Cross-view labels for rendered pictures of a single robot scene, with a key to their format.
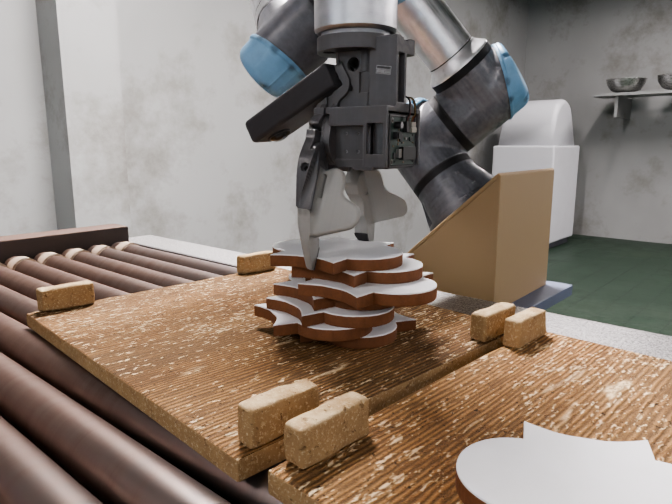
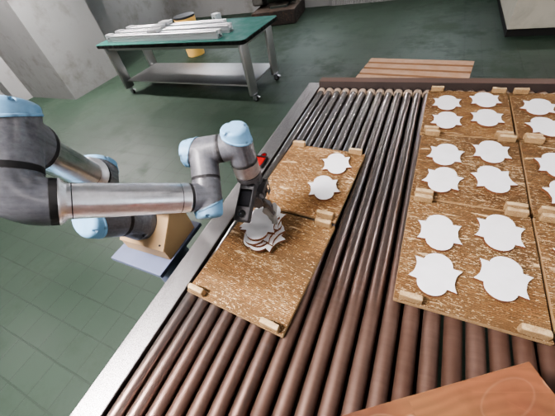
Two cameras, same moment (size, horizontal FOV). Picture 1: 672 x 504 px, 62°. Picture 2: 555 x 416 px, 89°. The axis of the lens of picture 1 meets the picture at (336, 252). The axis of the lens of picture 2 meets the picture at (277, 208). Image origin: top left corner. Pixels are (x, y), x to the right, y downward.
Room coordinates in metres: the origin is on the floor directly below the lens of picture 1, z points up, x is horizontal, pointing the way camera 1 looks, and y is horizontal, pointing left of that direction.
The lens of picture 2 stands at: (0.57, 0.65, 1.72)
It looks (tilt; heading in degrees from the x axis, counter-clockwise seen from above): 45 degrees down; 262
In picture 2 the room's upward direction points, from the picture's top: 13 degrees counter-clockwise
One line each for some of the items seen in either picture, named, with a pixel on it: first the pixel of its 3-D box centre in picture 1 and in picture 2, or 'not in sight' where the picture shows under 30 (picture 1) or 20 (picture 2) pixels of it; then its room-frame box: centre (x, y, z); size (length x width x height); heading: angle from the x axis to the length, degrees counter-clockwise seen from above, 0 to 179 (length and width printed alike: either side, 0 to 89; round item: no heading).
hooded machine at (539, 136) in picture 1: (535, 173); not in sight; (6.33, -2.26, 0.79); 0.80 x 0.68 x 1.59; 139
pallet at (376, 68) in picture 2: not in sight; (410, 77); (-1.85, -2.35, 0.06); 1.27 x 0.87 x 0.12; 134
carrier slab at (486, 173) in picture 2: not in sight; (467, 165); (-0.27, 0.01, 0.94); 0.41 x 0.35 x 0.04; 48
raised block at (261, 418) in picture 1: (279, 410); (323, 222); (0.34, 0.04, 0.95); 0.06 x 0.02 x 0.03; 134
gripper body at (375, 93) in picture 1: (362, 107); (253, 186); (0.53, -0.02, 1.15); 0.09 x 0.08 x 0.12; 58
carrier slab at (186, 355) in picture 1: (264, 327); (264, 257); (0.57, 0.08, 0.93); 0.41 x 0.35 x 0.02; 44
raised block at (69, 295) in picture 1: (66, 296); (269, 324); (0.62, 0.31, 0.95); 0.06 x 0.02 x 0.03; 134
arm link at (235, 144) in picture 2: not in sight; (237, 144); (0.54, -0.02, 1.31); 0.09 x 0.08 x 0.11; 163
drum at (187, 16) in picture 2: not in sight; (190, 35); (0.51, -5.96, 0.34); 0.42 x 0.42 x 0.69
